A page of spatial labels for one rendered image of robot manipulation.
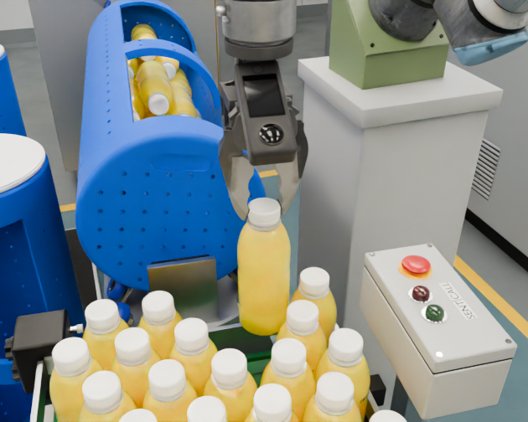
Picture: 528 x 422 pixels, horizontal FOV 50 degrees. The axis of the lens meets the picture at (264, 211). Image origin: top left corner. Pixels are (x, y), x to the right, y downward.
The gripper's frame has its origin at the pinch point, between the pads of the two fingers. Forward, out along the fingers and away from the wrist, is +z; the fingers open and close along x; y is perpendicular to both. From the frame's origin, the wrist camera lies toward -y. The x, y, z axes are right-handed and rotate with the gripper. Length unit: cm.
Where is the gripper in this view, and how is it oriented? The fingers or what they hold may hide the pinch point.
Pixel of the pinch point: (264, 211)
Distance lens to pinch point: 67.7
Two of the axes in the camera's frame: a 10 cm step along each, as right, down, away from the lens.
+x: -9.7, 1.3, -2.0
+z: 0.0, 8.4, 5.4
